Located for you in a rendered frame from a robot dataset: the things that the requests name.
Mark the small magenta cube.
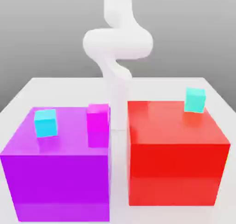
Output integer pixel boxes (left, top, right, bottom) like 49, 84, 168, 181
86, 103, 110, 148

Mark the small cyan cube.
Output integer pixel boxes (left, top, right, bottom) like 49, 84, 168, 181
34, 109, 58, 138

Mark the small turquoise cube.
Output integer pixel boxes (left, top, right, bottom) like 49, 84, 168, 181
183, 87, 207, 113

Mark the large red box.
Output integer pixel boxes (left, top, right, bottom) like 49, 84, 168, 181
127, 100, 231, 207

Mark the large purple box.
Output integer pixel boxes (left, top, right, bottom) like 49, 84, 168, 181
0, 106, 112, 223

